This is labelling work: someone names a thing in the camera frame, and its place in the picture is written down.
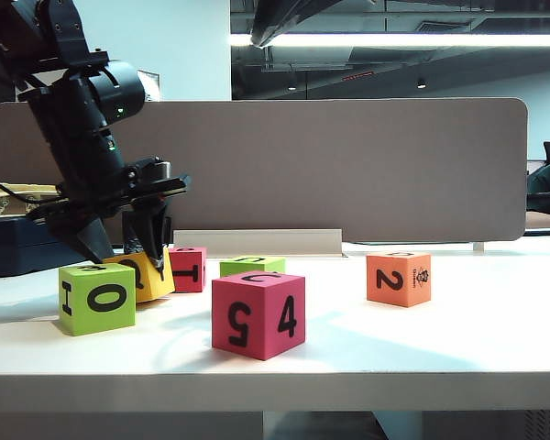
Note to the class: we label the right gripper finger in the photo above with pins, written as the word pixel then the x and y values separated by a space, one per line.
pixel 293 18

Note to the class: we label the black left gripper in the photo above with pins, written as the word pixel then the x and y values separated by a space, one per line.
pixel 114 194

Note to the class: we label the yellow block with letter Q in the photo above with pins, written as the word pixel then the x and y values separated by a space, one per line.
pixel 151 286

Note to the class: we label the pink block with letter T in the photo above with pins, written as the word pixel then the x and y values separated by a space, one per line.
pixel 197 284

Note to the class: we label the pink block with number 5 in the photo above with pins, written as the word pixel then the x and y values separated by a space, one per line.
pixel 224 293

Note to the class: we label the green block with letter U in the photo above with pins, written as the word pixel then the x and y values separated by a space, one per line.
pixel 238 269

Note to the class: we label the orange block with number 2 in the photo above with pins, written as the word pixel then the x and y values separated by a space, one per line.
pixel 378 295

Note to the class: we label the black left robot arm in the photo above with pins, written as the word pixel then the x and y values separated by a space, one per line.
pixel 78 128

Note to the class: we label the green block with letter O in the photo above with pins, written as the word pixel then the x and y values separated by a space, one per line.
pixel 119 321

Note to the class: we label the black mug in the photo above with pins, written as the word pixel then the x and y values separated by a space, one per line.
pixel 129 246

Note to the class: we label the red LED ceiling sign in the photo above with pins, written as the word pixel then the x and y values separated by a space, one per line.
pixel 357 76

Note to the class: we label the dark blue case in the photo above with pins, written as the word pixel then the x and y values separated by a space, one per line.
pixel 9 247

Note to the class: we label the yellow patterned box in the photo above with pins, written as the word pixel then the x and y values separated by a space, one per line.
pixel 0 208

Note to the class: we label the black ceiling spotlight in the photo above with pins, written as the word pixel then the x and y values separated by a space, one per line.
pixel 421 84

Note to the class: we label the long ceiling light strip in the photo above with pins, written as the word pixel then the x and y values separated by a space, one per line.
pixel 440 40

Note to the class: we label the brown desk divider panel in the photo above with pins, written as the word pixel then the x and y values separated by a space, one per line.
pixel 302 174

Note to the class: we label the paper wall sign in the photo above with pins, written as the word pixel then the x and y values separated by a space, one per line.
pixel 153 87

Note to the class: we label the white divider foot bracket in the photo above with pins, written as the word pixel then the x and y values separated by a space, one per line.
pixel 479 247

